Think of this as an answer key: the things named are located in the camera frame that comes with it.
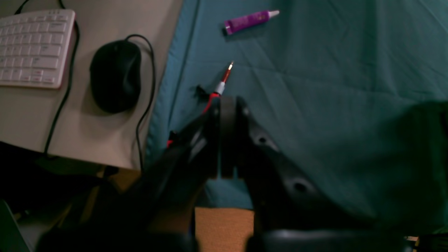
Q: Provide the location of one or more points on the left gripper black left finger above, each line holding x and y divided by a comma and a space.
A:
154, 214

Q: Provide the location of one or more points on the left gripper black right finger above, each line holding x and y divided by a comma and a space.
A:
292, 214

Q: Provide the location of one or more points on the orange screwdriver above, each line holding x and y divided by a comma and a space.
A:
217, 93

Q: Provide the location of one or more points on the blue table cloth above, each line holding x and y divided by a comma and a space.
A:
354, 92

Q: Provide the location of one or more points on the black computer mouse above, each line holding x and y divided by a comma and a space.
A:
115, 76

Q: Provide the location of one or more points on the pink glue tube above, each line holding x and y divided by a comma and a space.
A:
244, 22

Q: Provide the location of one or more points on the white keyboard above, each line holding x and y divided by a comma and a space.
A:
34, 48

